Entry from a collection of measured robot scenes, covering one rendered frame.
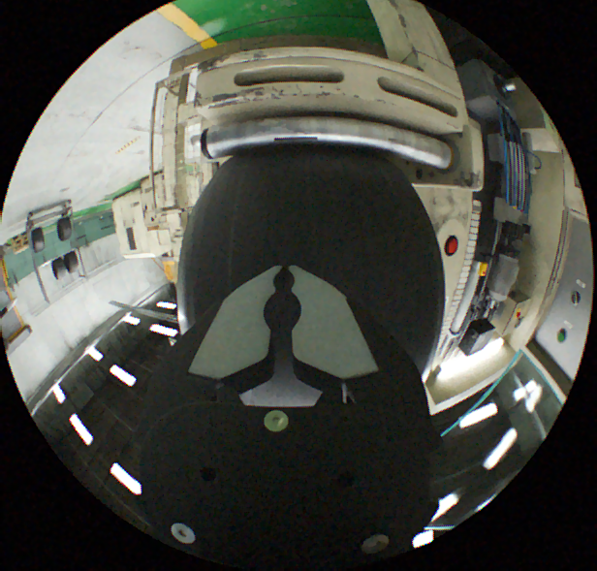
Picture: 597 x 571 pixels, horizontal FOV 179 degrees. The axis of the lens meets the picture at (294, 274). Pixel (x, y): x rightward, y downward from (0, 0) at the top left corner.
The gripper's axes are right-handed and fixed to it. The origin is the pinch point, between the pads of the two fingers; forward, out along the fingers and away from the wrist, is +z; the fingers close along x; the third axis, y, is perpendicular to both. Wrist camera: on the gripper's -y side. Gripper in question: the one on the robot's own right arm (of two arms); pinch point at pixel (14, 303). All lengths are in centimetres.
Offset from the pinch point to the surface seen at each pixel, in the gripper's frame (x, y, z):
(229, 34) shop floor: -89, 95, 57
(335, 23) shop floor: -138, 89, 38
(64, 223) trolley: 321, 100, 315
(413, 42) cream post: -120, 32, -7
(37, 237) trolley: 351, 99, 241
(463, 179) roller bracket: -109, -2, -15
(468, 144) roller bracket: -110, 3, -17
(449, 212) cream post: -118, -9, -8
